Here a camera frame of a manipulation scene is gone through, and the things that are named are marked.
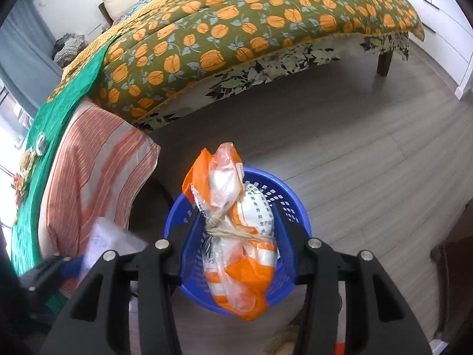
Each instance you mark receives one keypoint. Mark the blue plastic basket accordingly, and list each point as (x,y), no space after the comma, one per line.
(281,192)

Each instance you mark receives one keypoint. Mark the orange and white plastic bag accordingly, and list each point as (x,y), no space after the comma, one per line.
(236,277)

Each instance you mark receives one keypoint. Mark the white milk carton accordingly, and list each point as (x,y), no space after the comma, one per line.
(111,240)

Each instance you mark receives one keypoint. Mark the brown slipper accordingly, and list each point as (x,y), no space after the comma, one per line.
(284,340)

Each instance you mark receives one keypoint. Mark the brown and gold snack packet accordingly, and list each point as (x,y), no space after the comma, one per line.
(29,162)

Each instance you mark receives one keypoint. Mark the crushed drink can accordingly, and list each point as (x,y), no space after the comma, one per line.
(41,144)

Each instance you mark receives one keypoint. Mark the white wardrobe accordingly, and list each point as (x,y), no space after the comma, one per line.
(443,7)

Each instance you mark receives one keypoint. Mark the dark wooden cabinet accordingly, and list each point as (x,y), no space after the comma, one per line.
(458,266)

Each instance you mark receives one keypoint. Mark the pile of clothes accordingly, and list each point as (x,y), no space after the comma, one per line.
(70,48)

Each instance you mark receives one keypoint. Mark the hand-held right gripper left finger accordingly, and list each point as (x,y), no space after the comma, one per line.
(188,236)

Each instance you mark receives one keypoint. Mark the grey blue curtain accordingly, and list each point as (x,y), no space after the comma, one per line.
(26,44)

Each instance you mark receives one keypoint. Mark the green patterned cloth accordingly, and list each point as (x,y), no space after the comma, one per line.
(59,114)

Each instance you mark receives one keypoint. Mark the black and white bed skirt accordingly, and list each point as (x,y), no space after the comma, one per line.
(240,81)

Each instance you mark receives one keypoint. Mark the olive quilt with orange flowers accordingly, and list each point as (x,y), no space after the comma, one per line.
(258,26)

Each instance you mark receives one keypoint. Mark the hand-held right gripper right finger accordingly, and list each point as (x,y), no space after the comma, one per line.
(286,236)

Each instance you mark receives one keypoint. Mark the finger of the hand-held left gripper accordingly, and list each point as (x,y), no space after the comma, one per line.
(72,268)

